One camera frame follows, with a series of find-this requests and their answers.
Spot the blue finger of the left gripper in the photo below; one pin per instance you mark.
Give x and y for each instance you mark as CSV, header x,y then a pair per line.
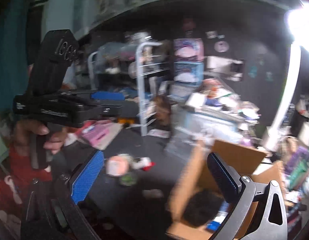
x,y
104,95
118,108

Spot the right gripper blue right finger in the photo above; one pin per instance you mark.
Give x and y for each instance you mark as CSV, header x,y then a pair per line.
x,y
225,176

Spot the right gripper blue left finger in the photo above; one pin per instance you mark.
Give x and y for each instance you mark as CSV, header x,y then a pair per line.
x,y
84,177

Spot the black fluffy pouch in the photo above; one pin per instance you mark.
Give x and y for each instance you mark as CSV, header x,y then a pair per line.
x,y
202,207

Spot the round pink bun packet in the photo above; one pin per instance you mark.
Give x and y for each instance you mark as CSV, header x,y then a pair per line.
x,y
117,166

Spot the green jelly cup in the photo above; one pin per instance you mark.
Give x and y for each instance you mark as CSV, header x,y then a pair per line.
x,y
128,179

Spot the white fluffy hair clip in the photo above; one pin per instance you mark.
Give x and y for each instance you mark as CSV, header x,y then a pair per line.
x,y
142,163

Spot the blue snack packet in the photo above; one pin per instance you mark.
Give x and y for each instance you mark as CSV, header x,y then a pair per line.
x,y
214,224

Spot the person's left hand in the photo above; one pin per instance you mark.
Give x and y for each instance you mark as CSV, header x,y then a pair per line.
x,y
25,128

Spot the orange small box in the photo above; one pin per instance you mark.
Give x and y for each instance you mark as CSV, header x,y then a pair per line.
x,y
126,121

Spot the pink patterned box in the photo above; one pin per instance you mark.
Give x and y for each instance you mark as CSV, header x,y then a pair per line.
x,y
94,133

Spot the lined notepad paper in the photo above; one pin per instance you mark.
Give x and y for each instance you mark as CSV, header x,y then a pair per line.
x,y
102,145

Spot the brown cardboard box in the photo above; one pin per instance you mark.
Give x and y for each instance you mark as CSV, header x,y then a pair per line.
x,y
257,209

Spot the small white pink sachet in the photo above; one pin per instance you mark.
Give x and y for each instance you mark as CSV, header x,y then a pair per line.
x,y
159,133

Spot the clear plastic display sleeve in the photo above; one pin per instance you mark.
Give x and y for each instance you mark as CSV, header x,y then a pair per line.
x,y
195,127

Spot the red haired person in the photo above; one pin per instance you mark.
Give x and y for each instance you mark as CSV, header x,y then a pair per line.
x,y
14,184

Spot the white upper shelf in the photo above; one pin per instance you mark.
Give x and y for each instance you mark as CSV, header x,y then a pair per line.
x,y
100,19

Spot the blue character box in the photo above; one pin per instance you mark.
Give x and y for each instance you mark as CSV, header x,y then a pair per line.
x,y
188,73

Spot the pink character box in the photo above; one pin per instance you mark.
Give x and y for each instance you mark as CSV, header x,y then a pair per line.
x,y
188,49

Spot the white desk lamp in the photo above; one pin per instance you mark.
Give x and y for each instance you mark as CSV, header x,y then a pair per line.
x,y
297,21

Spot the white wire shelf rack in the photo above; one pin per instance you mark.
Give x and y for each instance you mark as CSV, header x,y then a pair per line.
x,y
136,65

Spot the wall power outlet panel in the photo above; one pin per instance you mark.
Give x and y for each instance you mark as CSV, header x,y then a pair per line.
x,y
229,69

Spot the round wall badge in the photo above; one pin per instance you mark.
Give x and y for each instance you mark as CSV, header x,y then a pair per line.
x,y
221,46

